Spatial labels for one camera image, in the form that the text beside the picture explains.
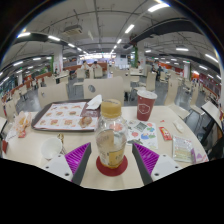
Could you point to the tall red paper cup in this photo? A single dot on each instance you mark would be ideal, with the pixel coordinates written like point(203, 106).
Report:
point(145, 105)

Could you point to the group of beige chairs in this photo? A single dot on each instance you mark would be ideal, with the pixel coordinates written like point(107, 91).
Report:
point(80, 73)

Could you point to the brown fried food piece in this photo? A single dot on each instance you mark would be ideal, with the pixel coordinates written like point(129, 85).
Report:
point(86, 121)

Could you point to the group of ceiling lights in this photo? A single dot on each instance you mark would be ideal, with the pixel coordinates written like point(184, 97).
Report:
point(24, 34)

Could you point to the white red-patterned paper cup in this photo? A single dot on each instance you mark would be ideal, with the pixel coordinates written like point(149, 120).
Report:
point(51, 148)

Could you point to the flat red card holder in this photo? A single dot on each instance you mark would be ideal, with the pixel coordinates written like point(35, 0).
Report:
point(4, 146)

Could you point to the ceiling air conditioner unit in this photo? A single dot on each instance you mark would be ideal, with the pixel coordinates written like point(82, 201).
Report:
point(72, 30)

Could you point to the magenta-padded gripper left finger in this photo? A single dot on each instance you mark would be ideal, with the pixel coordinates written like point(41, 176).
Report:
point(77, 156)

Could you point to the white paper napkin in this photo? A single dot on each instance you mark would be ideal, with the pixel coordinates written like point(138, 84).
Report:
point(94, 101)

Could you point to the beige chair with black frame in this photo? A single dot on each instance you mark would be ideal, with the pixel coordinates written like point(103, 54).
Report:
point(213, 113)

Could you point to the printed paper tray liner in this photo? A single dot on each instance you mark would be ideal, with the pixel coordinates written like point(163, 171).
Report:
point(60, 116)

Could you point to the clear plastic wipe packet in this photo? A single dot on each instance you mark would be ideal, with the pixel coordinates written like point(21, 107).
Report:
point(182, 149)

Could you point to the paper bag of fried snacks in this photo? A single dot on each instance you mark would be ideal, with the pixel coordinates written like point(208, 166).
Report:
point(20, 123)

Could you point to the small red sauce packet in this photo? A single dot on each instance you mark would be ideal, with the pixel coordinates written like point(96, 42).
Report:
point(165, 133)
point(22, 134)

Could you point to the person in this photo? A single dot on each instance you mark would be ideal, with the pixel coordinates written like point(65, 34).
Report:
point(84, 65)
point(159, 70)
point(96, 65)

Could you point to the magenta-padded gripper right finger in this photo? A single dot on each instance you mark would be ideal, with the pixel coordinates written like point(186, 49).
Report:
point(146, 156)

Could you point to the small white sachet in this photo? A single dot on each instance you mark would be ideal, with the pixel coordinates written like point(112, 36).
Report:
point(178, 126)

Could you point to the dark brown food tray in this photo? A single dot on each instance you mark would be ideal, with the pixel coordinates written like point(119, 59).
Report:
point(90, 112)

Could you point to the plain beige chair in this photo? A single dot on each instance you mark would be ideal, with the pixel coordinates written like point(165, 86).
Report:
point(176, 96)

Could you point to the beige chair with round hole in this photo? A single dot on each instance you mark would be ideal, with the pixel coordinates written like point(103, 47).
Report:
point(53, 93)
point(108, 88)

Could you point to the clear bottle with yellow cap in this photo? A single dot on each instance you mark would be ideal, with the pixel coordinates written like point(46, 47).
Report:
point(111, 140)

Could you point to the flat round red coaster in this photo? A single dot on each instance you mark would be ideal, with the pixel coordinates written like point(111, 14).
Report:
point(111, 172)

